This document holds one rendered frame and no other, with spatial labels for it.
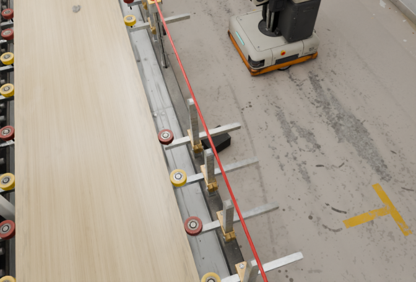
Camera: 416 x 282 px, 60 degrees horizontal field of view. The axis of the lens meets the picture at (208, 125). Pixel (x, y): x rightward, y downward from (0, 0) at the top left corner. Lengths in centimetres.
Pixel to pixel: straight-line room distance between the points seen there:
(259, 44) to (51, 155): 200
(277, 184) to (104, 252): 149
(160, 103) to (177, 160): 45
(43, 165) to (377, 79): 283
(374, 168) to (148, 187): 185
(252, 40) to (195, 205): 177
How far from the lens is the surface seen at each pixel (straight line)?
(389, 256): 275
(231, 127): 197
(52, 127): 208
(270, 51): 319
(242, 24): 343
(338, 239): 267
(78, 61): 236
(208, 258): 188
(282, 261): 168
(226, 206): 143
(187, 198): 199
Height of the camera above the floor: 243
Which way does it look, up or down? 55 degrees down
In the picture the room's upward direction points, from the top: 3 degrees counter-clockwise
